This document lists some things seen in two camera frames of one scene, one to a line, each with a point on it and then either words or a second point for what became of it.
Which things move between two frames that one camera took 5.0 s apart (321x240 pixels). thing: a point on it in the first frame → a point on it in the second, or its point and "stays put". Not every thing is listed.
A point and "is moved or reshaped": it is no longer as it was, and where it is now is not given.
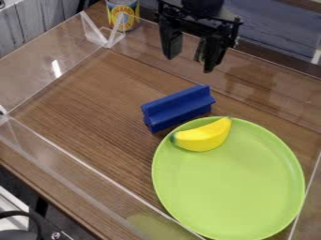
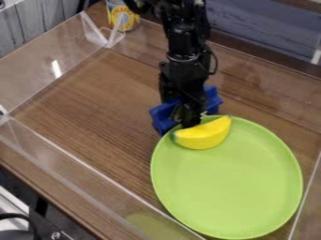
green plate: x=240 y=190 stays put
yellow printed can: x=125 y=14 stays put
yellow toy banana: x=204 y=139 stays put
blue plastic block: x=177 y=108 is moved or reshaped
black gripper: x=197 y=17 → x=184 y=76
